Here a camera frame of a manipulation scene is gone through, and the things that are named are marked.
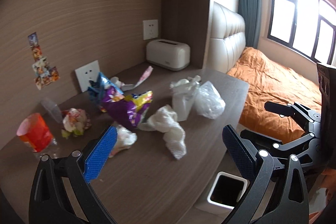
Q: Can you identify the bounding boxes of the purple yellow snack bag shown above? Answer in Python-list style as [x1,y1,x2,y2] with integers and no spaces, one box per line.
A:
[100,87,153,130]

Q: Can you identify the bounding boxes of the yellow orange chip can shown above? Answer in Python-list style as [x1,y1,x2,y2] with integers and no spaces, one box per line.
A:
[17,113,58,155]

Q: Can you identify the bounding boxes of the white trash bin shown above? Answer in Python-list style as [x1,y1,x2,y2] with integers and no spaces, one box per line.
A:
[194,172,248,215]

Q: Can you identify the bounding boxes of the orange bed cover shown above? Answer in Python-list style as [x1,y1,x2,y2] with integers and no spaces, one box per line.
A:
[228,47,321,143]

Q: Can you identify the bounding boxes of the crumpled tissue near gripper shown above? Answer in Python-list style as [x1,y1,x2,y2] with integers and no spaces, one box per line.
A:
[109,124,137,158]

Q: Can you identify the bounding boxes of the small crumpled wrapper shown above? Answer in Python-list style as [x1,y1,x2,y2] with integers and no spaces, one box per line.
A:
[61,108,91,139]

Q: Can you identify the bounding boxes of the clear crumpled plastic bag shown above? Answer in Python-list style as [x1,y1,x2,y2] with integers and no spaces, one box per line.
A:
[194,81,226,119]

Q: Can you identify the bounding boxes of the clear plastic lid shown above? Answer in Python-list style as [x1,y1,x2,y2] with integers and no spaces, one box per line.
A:
[41,98,63,123]

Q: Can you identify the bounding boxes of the blue snack wrapper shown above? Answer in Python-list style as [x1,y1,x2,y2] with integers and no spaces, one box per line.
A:
[87,72,124,113]

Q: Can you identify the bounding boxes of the pink white wrapper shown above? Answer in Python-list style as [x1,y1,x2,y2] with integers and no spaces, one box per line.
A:
[121,66,153,92]

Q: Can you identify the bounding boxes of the crumpled white tissue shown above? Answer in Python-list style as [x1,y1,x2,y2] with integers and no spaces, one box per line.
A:
[137,105,187,160]

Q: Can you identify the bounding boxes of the white plastic bag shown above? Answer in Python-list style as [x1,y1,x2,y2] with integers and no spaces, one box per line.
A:
[170,75,201,122]

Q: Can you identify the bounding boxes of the white cushioned headboard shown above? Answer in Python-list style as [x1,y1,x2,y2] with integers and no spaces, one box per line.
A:
[207,2,246,73]

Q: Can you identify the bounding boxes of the black framed window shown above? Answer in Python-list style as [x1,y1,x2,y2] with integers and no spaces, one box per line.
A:
[267,0,335,65]

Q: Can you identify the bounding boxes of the white toaster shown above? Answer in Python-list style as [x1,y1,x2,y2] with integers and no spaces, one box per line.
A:
[146,39,191,71]

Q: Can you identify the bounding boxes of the lower wall socket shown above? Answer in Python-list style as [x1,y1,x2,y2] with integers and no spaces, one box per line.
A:
[75,60,100,93]

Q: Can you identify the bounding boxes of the wall socket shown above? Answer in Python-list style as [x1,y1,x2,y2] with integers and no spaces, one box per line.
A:
[143,19,158,40]
[75,60,100,93]

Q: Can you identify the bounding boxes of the colourful wall stickers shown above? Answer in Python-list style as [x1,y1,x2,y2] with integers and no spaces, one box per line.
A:
[28,32,60,90]

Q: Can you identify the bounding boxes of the upper wall socket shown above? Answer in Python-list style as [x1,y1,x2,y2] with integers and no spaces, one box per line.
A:
[143,19,158,40]

